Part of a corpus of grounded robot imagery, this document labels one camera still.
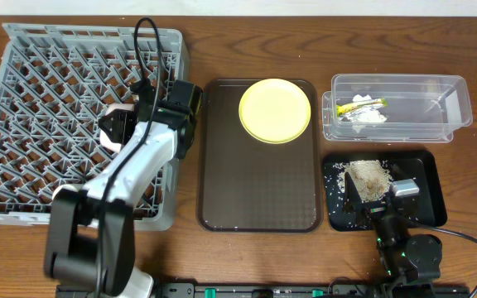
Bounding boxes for grey plastic dish rack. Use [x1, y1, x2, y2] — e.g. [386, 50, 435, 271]
[0, 23, 190, 226]

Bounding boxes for pink round bowl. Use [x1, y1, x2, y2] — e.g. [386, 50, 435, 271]
[99, 103, 137, 153]

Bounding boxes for clear plastic waste bin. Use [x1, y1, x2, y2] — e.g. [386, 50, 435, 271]
[322, 74, 473, 143]

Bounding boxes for crumpled white tissue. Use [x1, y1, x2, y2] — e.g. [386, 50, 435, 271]
[339, 94, 387, 132]

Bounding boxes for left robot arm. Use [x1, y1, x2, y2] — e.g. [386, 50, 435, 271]
[43, 96, 200, 297]

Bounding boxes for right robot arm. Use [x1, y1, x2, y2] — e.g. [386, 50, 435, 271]
[343, 173, 442, 297]

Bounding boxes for green orange snack wrapper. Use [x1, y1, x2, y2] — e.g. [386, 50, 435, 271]
[336, 98, 388, 117]

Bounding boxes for black waste tray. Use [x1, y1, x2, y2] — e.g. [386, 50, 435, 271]
[321, 150, 447, 232]

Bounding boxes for dark brown serving tray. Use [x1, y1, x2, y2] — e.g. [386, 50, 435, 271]
[196, 79, 323, 233]

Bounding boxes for yellow round plate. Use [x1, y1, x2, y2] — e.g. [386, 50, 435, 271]
[238, 79, 311, 144]

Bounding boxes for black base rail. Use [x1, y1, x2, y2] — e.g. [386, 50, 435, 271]
[55, 281, 471, 298]

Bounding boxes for rice food scraps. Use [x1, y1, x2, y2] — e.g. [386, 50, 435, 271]
[324, 160, 393, 204]

